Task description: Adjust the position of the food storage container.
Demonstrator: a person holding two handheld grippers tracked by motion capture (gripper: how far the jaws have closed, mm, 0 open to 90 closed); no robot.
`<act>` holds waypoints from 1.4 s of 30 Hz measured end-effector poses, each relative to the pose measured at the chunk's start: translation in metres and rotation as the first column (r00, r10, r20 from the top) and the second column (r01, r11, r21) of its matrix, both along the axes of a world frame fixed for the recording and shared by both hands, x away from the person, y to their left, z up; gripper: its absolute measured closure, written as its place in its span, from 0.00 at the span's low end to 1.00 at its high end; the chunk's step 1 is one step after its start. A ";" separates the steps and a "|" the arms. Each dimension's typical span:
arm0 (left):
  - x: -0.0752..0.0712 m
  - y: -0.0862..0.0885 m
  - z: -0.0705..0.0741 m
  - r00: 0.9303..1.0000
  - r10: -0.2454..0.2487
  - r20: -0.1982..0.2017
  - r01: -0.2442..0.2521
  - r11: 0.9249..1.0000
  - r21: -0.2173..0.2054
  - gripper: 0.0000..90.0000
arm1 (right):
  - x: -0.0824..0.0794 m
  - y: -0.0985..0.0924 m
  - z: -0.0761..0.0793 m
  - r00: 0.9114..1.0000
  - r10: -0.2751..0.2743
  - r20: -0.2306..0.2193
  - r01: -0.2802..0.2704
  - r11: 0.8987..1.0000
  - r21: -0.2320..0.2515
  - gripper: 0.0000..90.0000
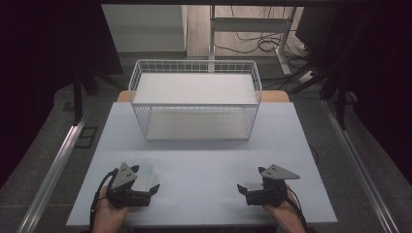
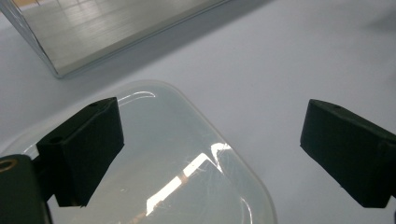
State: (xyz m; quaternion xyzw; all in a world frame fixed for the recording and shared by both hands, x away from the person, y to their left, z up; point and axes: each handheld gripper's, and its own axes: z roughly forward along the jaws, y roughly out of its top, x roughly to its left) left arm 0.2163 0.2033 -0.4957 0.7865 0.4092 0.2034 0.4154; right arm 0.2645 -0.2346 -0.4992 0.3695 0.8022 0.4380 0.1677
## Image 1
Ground black floor cables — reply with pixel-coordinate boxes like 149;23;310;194
214;5;314;63

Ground white cabinet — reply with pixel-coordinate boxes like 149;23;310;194
101;4;189;53

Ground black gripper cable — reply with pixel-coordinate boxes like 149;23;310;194
285;186;309;229
88;167;120;229

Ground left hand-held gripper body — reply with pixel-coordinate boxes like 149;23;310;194
106;162;152;209

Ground person's left hand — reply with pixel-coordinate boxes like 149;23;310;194
91;185;131;233

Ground dark curtain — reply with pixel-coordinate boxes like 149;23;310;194
0;0;124;190
302;4;412;185

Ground pale blue table sheet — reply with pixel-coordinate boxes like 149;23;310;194
66;101;339;227

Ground white wire two-tier rack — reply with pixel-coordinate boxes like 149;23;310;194
127;58;263;142

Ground black metal stand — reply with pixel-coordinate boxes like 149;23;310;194
71;69;125;126
288;48;358;130

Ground white power strip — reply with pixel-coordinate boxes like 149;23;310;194
298;70;316;84

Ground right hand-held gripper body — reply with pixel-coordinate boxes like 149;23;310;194
245;163;301;208

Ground person's right hand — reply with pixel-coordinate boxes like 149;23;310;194
261;189;307;233

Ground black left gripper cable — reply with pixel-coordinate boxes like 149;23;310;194
88;167;120;229

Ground white metal desk frame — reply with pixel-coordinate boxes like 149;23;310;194
208;5;298;77

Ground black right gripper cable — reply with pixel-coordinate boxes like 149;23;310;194
285;186;309;229

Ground aluminium rail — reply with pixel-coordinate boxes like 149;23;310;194
321;99;402;233
15;106;95;233

